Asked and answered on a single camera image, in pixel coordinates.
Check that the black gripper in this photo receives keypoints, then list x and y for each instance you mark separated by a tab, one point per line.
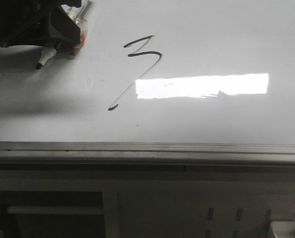
32	22

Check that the white black whiteboard marker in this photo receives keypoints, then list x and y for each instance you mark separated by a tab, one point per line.
65	28

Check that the white box lower right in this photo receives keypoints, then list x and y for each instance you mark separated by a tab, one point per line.
282	229

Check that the white whiteboard with metal frame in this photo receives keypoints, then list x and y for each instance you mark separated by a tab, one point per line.
158	82

